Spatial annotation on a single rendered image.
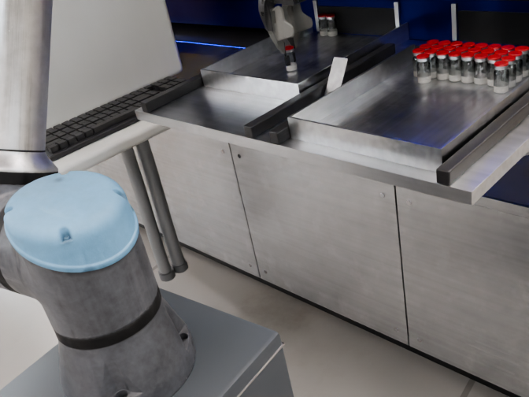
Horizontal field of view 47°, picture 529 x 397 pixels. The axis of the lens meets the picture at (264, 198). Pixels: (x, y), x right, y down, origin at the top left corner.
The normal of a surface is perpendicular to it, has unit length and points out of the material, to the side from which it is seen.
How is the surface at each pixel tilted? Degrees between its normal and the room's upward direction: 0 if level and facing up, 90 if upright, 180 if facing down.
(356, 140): 90
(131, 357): 72
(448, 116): 0
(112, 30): 90
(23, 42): 82
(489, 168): 0
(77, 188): 8
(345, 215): 90
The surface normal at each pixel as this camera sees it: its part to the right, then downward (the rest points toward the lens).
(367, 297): -0.68, 0.47
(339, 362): -0.18, -0.85
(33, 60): 0.82, 0.12
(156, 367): 0.62, -0.04
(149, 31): 0.67, 0.26
